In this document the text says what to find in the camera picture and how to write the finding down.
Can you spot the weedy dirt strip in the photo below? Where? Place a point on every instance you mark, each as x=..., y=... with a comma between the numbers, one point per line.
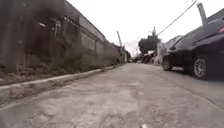
x=40, y=71

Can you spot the grey concrete road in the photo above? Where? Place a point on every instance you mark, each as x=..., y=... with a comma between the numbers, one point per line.
x=116, y=96

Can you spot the grey pole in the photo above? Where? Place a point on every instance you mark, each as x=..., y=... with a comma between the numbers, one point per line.
x=202, y=13

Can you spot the long dark concrete wall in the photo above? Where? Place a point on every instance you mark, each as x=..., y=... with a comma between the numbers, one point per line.
x=50, y=36

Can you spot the concrete kerb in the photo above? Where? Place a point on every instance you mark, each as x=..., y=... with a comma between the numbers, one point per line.
x=50, y=81

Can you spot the dark tree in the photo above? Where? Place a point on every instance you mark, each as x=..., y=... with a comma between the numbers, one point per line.
x=148, y=43

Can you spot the robot's own part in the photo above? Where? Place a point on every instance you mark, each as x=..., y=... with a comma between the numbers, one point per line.
x=143, y=126

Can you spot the leaning utility pole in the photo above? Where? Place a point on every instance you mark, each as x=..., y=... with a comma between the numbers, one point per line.
x=119, y=40

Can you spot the black car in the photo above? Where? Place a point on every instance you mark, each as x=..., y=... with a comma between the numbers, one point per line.
x=196, y=50

